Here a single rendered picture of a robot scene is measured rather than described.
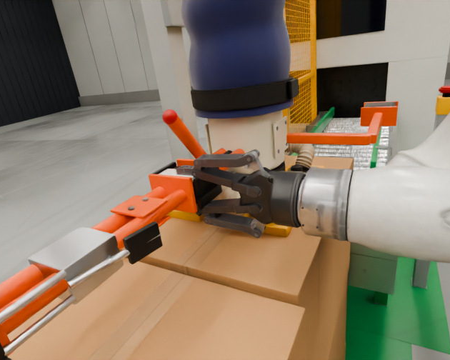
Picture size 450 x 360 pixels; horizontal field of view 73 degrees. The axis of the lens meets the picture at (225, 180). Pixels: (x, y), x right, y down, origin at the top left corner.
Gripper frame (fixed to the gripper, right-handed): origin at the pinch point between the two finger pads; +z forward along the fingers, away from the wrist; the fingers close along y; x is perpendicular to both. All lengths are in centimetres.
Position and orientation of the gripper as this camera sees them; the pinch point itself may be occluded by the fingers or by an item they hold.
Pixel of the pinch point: (181, 187)
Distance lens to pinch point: 50.7
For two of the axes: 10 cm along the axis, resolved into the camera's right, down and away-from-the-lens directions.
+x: 4.6, -3.9, 8.0
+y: 1.2, 9.2, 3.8
